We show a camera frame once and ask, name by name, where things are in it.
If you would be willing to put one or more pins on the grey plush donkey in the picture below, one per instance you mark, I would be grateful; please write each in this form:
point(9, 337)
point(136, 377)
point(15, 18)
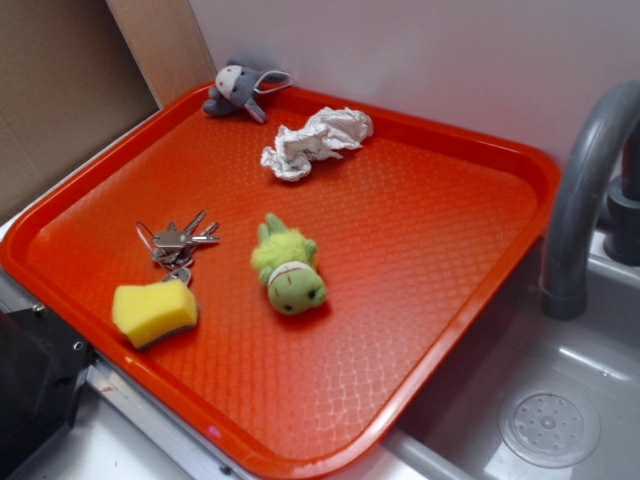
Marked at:
point(236, 87)

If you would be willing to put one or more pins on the grey toy faucet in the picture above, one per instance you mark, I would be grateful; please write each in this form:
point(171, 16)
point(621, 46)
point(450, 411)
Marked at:
point(601, 178)

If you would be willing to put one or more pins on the yellow sponge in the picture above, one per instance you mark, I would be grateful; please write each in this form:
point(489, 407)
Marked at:
point(148, 313)

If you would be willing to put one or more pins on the orange plastic tray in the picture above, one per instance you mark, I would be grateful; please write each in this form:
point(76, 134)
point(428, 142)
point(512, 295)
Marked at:
point(416, 231)

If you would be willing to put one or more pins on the green plush turtle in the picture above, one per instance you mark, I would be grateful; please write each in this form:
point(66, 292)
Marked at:
point(285, 261)

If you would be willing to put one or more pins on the brown cardboard panel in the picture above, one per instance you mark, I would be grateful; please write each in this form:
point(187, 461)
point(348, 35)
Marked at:
point(69, 87)

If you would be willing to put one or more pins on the silver key bunch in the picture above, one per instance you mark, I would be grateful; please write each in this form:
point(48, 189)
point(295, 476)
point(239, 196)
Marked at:
point(172, 249)

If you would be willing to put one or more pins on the grey plastic sink basin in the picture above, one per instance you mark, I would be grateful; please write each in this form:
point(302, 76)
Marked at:
point(523, 396)

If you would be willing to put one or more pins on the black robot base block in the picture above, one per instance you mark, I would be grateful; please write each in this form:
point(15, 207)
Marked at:
point(44, 364)

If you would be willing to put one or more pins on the light wooden board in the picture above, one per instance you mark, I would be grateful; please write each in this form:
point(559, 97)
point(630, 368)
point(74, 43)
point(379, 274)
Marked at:
point(167, 45)

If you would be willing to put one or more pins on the crumpled white paper towel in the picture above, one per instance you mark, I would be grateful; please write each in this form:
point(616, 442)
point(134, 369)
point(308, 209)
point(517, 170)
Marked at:
point(324, 136)

